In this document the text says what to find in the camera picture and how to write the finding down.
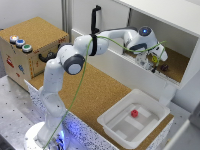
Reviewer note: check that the purple block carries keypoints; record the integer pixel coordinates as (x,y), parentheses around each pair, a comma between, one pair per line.
(164,67)

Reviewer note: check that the white plastic box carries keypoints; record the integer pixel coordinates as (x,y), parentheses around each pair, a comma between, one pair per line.
(156,115)

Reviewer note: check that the blue button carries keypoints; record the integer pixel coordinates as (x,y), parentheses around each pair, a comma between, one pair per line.
(20,42)

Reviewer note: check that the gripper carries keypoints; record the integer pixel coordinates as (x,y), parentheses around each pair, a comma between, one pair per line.
(143,60)

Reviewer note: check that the red button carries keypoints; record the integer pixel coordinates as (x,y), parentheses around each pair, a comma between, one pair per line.
(14,39)

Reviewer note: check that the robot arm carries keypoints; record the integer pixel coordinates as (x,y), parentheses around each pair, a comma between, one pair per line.
(53,83)

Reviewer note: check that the white cabinet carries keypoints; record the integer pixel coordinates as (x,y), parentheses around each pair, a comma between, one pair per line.
(163,11)

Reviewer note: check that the white sliding door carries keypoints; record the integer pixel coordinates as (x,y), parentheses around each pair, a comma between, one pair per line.
(81,16)

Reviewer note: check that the wooden drawer box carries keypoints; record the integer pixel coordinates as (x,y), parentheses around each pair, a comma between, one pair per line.
(38,31)

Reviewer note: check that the green button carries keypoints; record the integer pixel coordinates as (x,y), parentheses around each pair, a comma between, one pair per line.
(26,48)

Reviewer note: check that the pink block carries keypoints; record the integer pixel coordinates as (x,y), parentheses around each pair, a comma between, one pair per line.
(134,113)

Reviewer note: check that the yellow block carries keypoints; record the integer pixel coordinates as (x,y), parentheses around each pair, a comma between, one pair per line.
(154,59)

